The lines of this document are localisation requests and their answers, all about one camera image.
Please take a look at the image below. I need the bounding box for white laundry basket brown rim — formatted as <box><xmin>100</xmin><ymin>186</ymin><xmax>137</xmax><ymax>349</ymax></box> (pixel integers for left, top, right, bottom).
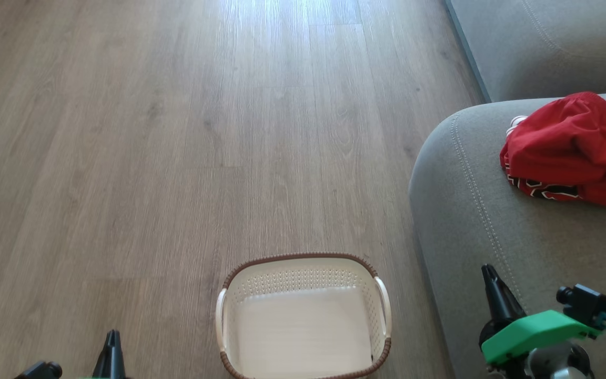
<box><xmin>215</xmin><ymin>252</ymin><xmax>392</xmax><ymax>379</ymax></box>

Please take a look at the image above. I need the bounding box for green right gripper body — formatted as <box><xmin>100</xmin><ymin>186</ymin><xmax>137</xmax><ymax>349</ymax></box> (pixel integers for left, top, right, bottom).
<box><xmin>479</xmin><ymin>310</ymin><xmax>602</xmax><ymax>379</ymax></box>

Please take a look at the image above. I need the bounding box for grey fabric sofa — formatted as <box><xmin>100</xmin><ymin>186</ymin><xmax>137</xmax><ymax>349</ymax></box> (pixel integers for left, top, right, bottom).
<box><xmin>409</xmin><ymin>92</ymin><xmax>606</xmax><ymax>379</ymax></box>

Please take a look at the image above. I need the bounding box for grey sofa section dark base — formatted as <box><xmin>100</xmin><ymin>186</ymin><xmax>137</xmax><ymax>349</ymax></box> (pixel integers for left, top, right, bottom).
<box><xmin>444</xmin><ymin>0</ymin><xmax>606</xmax><ymax>104</ymax></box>

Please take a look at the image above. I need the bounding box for red basketball jersey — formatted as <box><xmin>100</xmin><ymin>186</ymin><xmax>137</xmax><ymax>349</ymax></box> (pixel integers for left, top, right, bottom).
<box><xmin>499</xmin><ymin>92</ymin><xmax>606</xmax><ymax>215</ymax></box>

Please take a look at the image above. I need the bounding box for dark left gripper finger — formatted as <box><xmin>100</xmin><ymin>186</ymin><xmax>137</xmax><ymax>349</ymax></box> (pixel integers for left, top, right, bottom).
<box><xmin>92</xmin><ymin>330</ymin><xmax>127</xmax><ymax>379</ymax></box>

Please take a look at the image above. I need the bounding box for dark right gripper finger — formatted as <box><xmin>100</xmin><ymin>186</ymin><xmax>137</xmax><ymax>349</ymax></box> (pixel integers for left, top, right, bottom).
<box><xmin>481</xmin><ymin>264</ymin><xmax>526</xmax><ymax>330</ymax></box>

